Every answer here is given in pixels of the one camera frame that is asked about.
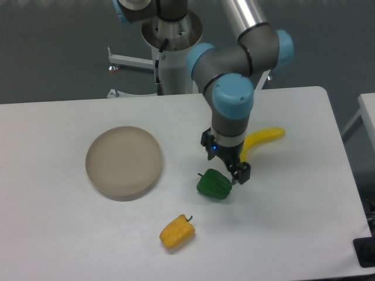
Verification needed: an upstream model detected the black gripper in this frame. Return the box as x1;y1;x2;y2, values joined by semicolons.
200;128;251;185

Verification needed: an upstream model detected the green bell pepper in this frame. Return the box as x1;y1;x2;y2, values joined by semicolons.
196;169;232;200

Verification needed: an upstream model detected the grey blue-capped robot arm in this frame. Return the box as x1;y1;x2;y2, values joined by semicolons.
113;1;294;184

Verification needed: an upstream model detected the yellow bell pepper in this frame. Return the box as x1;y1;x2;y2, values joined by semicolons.
159;214;196;249

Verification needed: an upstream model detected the yellow banana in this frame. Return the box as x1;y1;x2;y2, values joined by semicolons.
240;127;286;162

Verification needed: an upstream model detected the beige round plate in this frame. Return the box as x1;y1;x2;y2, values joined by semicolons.
86;126;163;201

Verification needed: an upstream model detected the white side table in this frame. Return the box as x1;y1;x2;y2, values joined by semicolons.
340;93;374;147

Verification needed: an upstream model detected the black device at edge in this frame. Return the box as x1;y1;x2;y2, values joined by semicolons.
352;198;375;268

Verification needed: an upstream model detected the black cable on pedestal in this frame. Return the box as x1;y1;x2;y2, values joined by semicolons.
154;38;169;96

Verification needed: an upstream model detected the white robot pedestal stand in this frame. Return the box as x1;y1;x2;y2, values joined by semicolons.
108;1;281;95

